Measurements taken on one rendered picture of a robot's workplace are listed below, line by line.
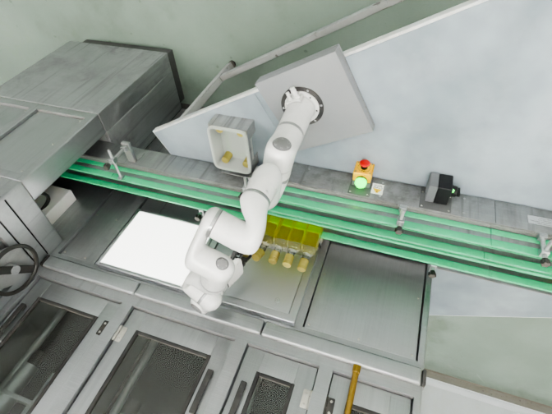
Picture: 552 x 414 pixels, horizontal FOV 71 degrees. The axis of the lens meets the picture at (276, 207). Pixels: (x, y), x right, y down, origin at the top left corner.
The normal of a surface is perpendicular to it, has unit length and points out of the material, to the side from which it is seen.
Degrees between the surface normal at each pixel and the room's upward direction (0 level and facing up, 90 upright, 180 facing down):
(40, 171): 90
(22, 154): 90
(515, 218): 90
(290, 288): 90
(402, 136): 0
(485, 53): 0
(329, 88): 3
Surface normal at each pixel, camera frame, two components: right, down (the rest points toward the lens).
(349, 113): -0.31, 0.74
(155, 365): -0.05, -0.68
